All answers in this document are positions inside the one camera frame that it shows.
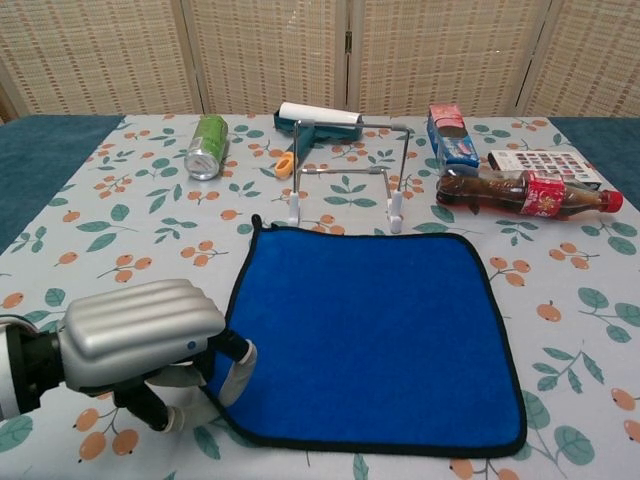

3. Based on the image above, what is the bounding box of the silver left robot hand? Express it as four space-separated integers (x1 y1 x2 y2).
56 278 260 435

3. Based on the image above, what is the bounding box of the blue cloth with black trim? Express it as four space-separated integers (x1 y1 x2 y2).
199 213 528 460

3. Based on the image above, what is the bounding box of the floral fruit print tablecloth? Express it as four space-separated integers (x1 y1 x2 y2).
0 113 640 480

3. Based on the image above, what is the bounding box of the green soda can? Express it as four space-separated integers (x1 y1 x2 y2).
183 113 231 182

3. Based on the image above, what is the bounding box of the teal table cover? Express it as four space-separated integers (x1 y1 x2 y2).
0 114 640 256

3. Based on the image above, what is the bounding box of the woven folding screen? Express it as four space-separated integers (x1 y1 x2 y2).
0 0 640 126

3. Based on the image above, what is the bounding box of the teal lint roller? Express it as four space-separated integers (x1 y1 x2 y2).
272 101 366 179

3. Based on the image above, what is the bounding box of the blue and red cookie box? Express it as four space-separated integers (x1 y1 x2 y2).
426 103 481 169

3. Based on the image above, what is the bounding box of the cola bottle with red label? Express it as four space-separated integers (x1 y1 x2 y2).
435 166 625 222

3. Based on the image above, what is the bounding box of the flat box with printed grid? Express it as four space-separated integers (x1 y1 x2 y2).
487 148 604 192

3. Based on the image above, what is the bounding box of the white wire towel rack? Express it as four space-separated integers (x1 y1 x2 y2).
287 118 416 235

